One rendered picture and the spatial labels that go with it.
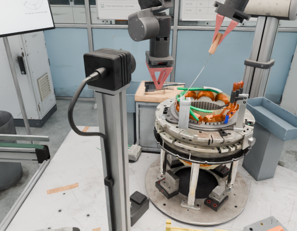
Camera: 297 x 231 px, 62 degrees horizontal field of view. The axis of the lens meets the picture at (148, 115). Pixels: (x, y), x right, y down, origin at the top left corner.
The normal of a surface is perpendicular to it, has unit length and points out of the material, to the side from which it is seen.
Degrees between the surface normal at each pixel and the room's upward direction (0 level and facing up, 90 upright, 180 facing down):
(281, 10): 118
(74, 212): 0
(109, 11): 90
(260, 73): 90
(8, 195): 0
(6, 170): 93
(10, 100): 90
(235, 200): 0
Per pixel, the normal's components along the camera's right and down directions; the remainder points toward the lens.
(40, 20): 0.86, 0.13
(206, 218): 0.01, -0.88
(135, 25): -0.65, 0.35
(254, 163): -0.96, 0.12
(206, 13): -0.06, 0.46
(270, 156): 0.28, 0.45
